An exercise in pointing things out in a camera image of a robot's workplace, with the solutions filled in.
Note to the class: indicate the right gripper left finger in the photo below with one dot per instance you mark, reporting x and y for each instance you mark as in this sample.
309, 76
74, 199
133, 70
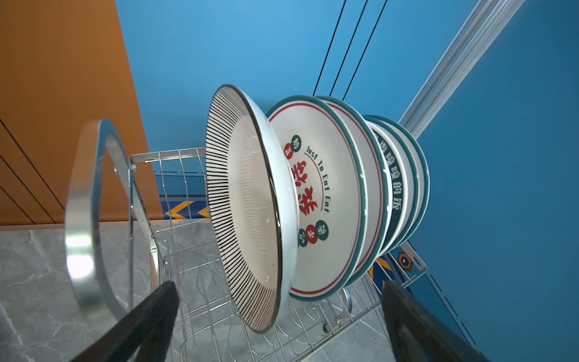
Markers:
146, 331

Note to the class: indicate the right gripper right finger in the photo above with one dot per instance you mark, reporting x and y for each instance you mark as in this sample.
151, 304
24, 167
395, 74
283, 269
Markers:
418, 335

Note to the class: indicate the silver wire dish rack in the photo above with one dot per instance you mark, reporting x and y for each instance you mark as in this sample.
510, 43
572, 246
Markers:
184, 251

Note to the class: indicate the white red patterned plate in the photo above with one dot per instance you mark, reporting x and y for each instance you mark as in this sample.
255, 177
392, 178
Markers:
328, 174

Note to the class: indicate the white deep plate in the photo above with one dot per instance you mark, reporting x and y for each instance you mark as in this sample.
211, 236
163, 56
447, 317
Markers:
252, 205

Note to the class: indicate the white plate black rim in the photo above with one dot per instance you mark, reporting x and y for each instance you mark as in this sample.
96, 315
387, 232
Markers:
424, 182

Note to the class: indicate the green rimmed text plate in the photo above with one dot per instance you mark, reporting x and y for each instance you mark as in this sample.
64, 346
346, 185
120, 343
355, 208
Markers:
404, 181

